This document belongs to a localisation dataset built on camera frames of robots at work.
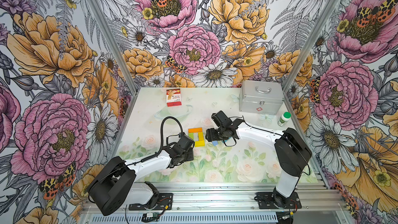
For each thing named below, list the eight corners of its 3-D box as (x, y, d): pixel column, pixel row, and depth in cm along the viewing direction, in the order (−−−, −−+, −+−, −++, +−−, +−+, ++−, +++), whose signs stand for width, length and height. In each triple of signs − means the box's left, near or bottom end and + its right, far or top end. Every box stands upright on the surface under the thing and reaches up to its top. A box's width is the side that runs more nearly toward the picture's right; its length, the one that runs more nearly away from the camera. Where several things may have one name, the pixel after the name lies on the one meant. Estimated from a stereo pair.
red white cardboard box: (166, 106, 111) (166, 104, 109) (166, 91, 121) (166, 89, 119) (181, 105, 112) (181, 102, 110) (180, 90, 122) (180, 88, 120)
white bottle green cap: (281, 128, 104) (287, 119, 96) (275, 124, 106) (281, 115, 98) (285, 123, 106) (292, 114, 98) (280, 119, 108) (286, 110, 100)
